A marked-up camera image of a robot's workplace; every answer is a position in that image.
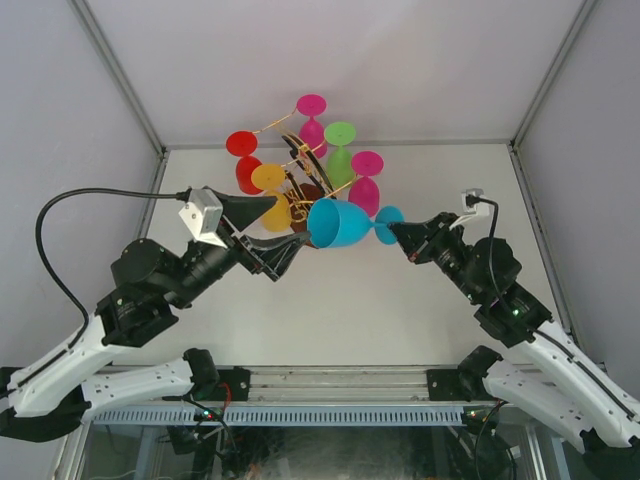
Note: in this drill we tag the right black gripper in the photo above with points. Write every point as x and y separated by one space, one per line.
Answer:
413 236

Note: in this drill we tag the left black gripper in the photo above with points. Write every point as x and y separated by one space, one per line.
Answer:
273 255

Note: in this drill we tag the orange plastic wine glass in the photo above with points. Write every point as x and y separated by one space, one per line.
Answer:
268 178

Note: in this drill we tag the gold wire wine glass rack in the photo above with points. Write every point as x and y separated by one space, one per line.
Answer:
306 178

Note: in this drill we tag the pink wine glass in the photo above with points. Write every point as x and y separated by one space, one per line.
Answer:
364 192
312 131

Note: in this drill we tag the blue plastic wine glass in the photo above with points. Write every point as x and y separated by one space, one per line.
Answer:
336 224

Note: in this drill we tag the red plastic wine glass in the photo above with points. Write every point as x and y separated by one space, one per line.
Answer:
243 144

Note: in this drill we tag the green plastic wine glass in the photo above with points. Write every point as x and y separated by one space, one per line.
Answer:
339 170

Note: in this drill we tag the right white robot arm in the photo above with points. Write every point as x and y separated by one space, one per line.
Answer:
579 401

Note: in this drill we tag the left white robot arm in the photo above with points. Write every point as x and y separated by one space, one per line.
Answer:
68 386

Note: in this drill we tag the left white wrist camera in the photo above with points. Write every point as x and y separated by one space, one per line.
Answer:
201 214

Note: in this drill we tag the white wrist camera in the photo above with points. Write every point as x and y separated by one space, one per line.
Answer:
201 214
475 207

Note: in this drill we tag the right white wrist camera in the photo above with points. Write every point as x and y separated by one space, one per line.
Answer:
475 207

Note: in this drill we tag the aluminium front rail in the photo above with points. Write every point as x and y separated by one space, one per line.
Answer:
337 385

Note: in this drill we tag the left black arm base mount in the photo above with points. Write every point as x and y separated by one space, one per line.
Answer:
234 385

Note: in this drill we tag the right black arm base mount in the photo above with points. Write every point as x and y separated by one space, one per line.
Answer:
458 385

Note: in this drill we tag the grey slotted cable duct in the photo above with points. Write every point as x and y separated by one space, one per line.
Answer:
287 416

